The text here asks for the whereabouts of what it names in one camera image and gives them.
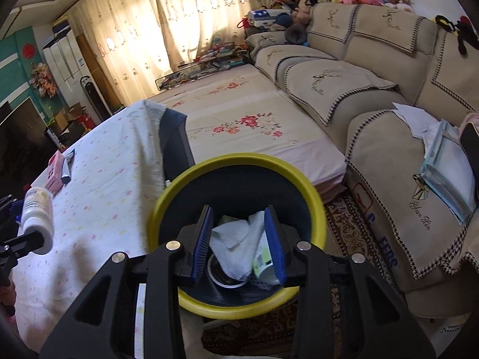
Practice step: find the white papers on sofa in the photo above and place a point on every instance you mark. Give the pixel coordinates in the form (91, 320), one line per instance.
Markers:
(421, 124)

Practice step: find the floral bed mattress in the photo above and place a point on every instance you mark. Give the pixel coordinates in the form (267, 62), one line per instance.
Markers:
(243, 111)

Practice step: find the white dotted tablecloth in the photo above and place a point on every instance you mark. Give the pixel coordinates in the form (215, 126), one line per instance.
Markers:
(119, 170)

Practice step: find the black flat television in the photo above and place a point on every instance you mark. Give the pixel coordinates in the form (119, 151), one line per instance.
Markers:
(25, 149)

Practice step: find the pink milk carton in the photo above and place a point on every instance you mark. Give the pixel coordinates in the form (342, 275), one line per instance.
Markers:
(54, 169)

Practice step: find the book pile on floor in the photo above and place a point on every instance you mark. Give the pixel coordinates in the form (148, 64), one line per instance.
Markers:
(212, 61)

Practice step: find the patterned red rug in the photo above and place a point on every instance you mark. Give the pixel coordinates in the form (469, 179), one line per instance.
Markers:
(272, 334)

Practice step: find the black yellow plush toy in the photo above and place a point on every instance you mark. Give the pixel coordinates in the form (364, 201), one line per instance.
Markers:
(462, 29)

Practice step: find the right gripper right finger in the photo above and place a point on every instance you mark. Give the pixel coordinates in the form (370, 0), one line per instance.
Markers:
(375, 322)

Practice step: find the white instant noodle bowl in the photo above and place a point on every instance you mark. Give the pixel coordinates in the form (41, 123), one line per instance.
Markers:
(219, 277)

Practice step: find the person left hand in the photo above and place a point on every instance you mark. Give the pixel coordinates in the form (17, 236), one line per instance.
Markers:
(8, 298)

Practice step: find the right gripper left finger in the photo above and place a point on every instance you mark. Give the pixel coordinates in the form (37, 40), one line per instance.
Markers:
(100, 323)

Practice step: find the white cloth towel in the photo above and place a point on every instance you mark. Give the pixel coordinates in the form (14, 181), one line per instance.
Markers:
(234, 244)

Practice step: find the light blue document bag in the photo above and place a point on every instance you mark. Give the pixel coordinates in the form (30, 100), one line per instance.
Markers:
(450, 166)

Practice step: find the green white drink bottle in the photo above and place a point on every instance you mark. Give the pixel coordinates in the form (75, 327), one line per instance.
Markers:
(262, 264)

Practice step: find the beige sofa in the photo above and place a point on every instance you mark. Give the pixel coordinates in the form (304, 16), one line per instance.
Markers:
(358, 61)

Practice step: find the black tower fan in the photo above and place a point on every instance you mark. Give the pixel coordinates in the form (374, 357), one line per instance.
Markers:
(95, 98)

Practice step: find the yellow rimmed black trash bin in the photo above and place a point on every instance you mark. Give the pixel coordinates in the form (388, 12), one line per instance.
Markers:
(232, 194)

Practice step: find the cream window curtains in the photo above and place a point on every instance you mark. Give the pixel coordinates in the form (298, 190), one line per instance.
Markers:
(138, 41)

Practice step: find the artificial flower bouquet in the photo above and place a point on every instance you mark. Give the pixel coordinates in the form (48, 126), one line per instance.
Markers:
(42, 80)

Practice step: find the dark neck pillow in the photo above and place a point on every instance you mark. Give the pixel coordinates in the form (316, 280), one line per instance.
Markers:
(296, 35)

